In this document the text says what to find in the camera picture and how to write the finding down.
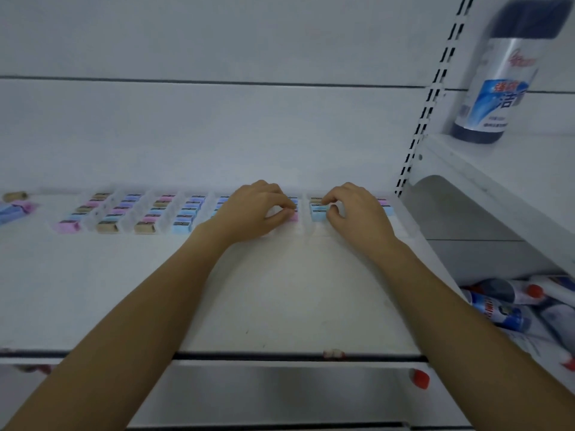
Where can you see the person's left hand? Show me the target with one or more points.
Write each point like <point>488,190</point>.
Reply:
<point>245,215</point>

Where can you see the person's right hand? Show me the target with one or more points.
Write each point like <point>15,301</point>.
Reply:
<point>364,219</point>

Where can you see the person's right thumb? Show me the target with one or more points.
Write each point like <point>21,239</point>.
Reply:
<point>333,214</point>

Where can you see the person's left thumb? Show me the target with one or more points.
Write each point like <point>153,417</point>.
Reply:
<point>279,215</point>

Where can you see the pink eraser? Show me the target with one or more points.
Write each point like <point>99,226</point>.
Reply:
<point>293,216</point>

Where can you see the light blue eraser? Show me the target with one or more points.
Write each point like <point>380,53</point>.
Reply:
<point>318,214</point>

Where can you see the person's right forearm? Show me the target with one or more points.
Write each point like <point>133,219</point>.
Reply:
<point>471,332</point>

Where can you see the person's left forearm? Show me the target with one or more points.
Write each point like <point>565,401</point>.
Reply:
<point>121,341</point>

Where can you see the white metal shelf board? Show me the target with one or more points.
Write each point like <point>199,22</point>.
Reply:
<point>278,300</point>

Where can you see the rows of coloured erasers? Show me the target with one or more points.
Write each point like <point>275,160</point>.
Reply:
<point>146,226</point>

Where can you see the small pink shelf tag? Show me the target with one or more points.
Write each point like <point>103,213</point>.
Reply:
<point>334,353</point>

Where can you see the white slotted shelf upright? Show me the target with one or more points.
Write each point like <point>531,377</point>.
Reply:
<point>433,89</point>

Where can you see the white lower shelf board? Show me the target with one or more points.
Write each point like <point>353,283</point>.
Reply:
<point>287,394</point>

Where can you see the red bottle cap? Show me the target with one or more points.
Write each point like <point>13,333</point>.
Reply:
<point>420,379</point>

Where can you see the red cap cleaner bottle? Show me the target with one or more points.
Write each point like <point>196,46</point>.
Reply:
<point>510,289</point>

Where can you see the blue label bottle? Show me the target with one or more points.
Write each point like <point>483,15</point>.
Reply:
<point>498,311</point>

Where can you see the dark blue cleaner bottle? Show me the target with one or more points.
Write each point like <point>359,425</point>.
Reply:
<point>503,76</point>

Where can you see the white bottle with red cap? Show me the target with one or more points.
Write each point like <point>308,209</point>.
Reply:
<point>539,347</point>

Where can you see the grey white cleaner bottle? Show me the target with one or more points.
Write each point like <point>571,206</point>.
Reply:
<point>559,325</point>

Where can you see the blue and pink eraser pack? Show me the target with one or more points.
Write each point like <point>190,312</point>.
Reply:
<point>15,210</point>

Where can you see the small brown item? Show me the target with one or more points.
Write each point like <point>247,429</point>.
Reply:
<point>15,195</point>

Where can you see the white shelf with bracket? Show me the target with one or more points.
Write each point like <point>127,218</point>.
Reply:
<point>503,175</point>

